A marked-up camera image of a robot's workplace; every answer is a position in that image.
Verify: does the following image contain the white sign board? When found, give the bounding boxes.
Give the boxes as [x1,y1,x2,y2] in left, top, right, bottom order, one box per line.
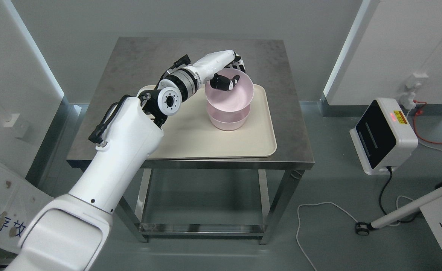
[0,164,53,254]

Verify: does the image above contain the white black box device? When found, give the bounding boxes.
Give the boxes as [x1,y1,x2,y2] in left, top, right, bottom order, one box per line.
[349,97,419,175]

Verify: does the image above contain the beige plastic tray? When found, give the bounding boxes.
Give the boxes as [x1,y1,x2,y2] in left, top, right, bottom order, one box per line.
[148,85,277,161]

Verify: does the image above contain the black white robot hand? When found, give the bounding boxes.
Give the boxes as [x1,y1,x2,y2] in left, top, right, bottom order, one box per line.
[192,50,246,91]

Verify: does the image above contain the white floor cable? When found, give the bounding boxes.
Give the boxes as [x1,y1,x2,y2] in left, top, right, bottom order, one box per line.
[296,195,417,271]

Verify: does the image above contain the black power cable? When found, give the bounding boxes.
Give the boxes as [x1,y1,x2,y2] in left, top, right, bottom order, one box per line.
[378,167,442,223]

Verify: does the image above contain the pink bowl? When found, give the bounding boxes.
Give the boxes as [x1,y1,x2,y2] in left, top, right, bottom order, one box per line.
[207,103,251,131]
[204,68,254,113]

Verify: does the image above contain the white wall socket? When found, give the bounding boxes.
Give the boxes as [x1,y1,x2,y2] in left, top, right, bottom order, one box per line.
[399,72,429,110]

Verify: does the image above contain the red cable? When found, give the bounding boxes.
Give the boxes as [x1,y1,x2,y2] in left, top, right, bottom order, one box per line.
[412,99,442,148]

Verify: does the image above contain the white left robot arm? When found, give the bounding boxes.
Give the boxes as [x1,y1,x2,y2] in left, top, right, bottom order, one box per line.
[6,60,220,271]

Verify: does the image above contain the stainless steel table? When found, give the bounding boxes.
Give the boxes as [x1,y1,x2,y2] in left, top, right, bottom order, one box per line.
[67,37,314,245]

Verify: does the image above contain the white stand leg with caster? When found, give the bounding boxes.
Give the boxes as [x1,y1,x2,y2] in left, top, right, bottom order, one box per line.
[355,186,442,236]

